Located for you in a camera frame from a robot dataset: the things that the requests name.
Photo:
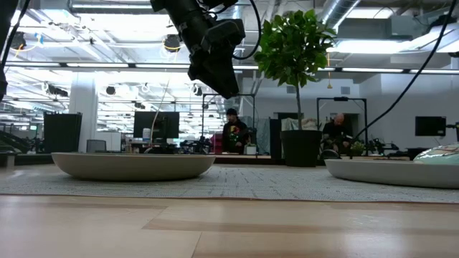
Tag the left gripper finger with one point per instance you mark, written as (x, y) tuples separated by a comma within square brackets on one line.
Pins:
[(206, 79), (227, 79)]

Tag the large mint green donut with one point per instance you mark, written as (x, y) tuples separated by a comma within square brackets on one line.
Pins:
[(441, 156)]

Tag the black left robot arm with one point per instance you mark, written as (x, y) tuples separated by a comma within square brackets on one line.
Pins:
[(5, 10)]

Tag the person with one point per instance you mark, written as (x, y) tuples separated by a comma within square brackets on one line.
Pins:
[(335, 132), (235, 134)]

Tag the red cabinet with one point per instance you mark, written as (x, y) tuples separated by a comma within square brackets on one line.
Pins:
[(217, 143)]

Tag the black computer monitor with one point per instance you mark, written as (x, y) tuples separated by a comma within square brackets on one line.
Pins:
[(430, 126), (157, 125)]

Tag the green plant in black pot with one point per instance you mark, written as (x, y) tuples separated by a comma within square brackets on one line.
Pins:
[(292, 53)]

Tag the small plant in white pot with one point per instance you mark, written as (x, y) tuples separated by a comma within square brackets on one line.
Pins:
[(251, 149)]

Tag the white container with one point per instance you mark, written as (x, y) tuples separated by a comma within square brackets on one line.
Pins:
[(146, 134)]

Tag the grey woven placemat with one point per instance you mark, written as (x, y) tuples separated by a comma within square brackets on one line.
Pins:
[(251, 182)]

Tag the beige ceramic bowl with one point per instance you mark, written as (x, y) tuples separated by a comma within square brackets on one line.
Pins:
[(132, 166)]

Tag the black dome-shaped object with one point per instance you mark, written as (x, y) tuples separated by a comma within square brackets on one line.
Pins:
[(330, 155)]

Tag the grey office chair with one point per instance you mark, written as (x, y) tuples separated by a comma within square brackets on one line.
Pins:
[(96, 146)]

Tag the small green desk plant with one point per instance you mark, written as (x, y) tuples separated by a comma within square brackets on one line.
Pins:
[(357, 147)]

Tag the black partition panel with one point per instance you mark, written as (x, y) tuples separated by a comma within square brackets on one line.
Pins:
[(62, 132)]

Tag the grey round plate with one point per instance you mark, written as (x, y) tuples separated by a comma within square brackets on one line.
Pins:
[(376, 173)]

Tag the black metal stand frame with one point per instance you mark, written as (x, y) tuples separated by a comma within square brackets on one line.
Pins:
[(340, 98), (247, 94)]

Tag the silver ventilation duct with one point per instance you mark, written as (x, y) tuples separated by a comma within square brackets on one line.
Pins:
[(331, 10)]

